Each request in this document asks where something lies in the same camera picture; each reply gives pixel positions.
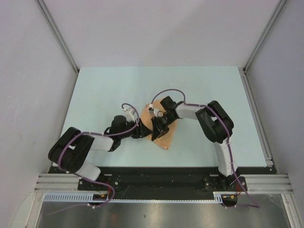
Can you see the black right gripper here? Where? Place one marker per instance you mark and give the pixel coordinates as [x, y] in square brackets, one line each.
[158, 128]

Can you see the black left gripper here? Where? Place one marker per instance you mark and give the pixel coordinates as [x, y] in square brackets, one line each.
[141, 131]

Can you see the orange cloth napkin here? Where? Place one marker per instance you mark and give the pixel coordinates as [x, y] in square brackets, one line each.
[165, 141]

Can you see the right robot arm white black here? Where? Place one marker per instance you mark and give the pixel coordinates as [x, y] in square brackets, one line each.
[216, 125]

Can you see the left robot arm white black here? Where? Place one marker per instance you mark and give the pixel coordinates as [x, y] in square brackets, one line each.
[72, 148]

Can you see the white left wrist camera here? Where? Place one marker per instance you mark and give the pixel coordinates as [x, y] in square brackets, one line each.
[129, 114]

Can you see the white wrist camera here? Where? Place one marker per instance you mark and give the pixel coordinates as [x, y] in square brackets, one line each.
[153, 110]
[129, 114]

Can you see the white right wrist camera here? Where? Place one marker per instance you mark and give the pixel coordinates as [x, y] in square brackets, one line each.
[153, 110]

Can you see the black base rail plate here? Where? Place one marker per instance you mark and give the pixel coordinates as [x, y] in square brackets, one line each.
[171, 183]

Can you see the front aluminium cross rail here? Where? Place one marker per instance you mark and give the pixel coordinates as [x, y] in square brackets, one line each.
[56, 183]

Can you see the aluminium side rail extrusion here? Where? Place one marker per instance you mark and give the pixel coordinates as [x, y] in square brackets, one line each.
[257, 119]

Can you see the right aluminium frame post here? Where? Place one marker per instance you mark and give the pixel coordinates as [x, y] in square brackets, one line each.
[265, 33]

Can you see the aluminium frame post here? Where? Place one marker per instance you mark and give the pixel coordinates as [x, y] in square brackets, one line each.
[265, 33]
[57, 34]

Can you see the left aluminium frame post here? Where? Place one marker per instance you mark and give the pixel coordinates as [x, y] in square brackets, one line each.
[57, 34]

